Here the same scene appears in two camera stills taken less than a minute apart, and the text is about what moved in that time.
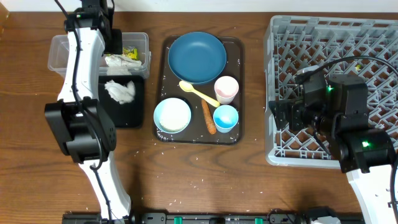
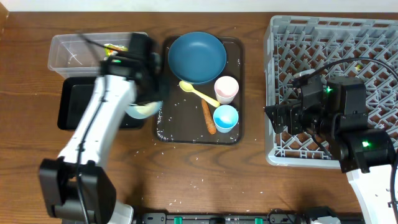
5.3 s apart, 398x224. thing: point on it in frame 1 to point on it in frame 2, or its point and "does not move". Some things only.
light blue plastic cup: x=225 y=117 does not move
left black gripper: x=115 y=43 to x=152 y=88
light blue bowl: x=172 y=116 to x=144 y=110
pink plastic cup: x=226 y=88 does not move
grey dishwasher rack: x=361 y=47 does not move
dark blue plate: x=197 y=58 does not move
